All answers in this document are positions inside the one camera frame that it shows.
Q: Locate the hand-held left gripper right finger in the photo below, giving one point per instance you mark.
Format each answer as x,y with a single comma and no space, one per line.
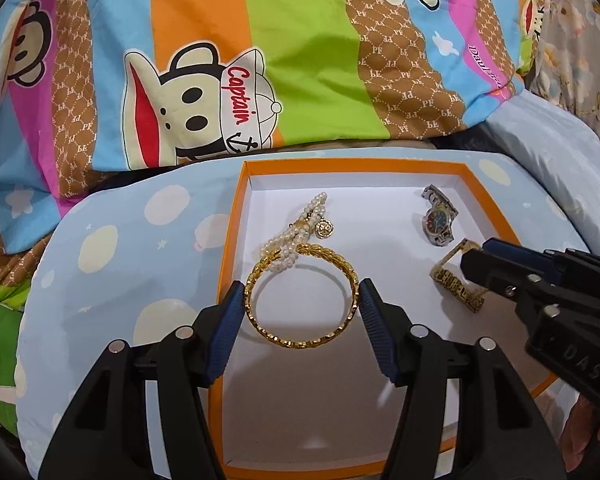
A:
377,332

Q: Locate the gold wristwatch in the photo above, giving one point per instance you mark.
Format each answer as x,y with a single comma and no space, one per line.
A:
452,280

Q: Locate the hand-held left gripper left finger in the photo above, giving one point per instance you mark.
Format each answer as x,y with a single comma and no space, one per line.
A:
227,332

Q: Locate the gold woven bangle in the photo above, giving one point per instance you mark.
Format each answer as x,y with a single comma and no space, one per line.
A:
300,347

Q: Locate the light blue spotted cushion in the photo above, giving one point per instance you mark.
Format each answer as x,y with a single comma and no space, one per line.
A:
130,270

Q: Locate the pale blue quilt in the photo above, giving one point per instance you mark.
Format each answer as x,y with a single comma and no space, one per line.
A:
555,150

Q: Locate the silver wristwatch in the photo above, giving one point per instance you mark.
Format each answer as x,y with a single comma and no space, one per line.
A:
437,220

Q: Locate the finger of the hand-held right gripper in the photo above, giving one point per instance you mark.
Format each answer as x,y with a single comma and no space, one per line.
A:
505,250
485,272

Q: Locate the colourful printed blanket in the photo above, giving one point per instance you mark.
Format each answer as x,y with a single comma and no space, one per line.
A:
305,35

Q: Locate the grey floral cloth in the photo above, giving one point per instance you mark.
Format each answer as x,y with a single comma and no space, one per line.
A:
572,35

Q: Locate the orange cardboard box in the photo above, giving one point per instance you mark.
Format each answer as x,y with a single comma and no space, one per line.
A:
370,200

